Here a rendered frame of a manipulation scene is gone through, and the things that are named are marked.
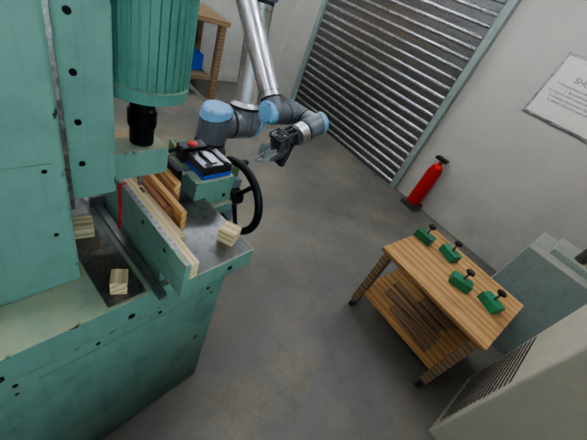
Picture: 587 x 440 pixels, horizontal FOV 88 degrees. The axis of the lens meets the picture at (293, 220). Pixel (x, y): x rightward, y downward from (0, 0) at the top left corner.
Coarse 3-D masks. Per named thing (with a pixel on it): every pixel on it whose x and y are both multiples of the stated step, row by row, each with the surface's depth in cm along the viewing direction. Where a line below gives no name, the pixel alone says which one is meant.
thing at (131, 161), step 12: (120, 144) 68; (132, 144) 69; (156, 144) 72; (120, 156) 66; (132, 156) 68; (144, 156) 70; (156, 156) 72; (120, 168) 68; (132, 168) 70; (144, 168) 72; (156, 168) 74
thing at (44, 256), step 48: (0, 0) 35; (0, 48) 37; (0, 96) 40; (48, 96) 44; (0, 144) 43; (48, 144) 48; (0, 192) 47; (48, 192) 52; (0, 240) 52; (48, 240) 58; (0, 288) 58; (48, 288) 65
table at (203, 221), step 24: (192, 216) 83; (216, 216) 86; (144, 240) 75; (192, 240) 77; (216, 240) 79; (240, 240) 82; (168, 264) 69; (216, 264) 74; (240, 264) 81; (192, 288) 72
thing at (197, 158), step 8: (176, 144) 88; (184, 144) 88; (200, 144) 91; (176, 152) 89; (184, 152) 87; (192, 152) 88; (208, 152) 91; (184, 160) 89; (192, 160) 87; (200, 160) 86; (216, 160) 89; (224, 160) 91; (192, 168) 88; (200, 168) 85; (208, 168) 85; (216, 168) 87; (224, 168) 90; (200, 176) 86; (208, 176) 87; (216, 176) 89
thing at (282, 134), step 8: (280, 128) 121; (288, 128) 123; (296, 128) 122; (272, 136) 119; (280, 136) 118; (288, 136) 121; (296, 136) 125; (272, 144) 122; (280, 144) 118; (288, 144) 121; (296, 144) 127; (280, 152) 122
